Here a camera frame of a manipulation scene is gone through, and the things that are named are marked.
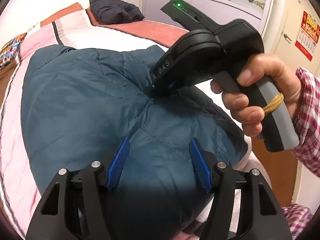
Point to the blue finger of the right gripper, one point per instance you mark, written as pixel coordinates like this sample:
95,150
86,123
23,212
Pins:
171,86

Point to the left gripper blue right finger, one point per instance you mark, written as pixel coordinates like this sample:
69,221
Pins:
205,166

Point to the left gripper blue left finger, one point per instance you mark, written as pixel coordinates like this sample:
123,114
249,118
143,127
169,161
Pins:
116,164

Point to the teal puffer jacket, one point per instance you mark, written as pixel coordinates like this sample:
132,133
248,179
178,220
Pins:
78,105

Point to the plaid shirt right forearm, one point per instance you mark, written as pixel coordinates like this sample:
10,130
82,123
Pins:
306,122

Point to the person's right hand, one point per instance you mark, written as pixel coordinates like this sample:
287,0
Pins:
256,67

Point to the dark navy folded jacket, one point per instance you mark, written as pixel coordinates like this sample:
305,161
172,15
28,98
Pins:
115,11

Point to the striped plush bed blanket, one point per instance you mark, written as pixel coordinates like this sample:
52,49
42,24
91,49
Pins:
20,193

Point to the colourful patterned pillow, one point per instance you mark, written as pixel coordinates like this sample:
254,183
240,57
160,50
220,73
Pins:
10,50

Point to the brown wooden bed frame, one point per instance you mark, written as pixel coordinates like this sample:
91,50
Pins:
281,168

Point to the cream door with handle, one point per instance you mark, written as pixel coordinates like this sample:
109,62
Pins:
286,49

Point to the red wall calendar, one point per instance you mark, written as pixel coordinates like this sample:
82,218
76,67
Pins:
308,36

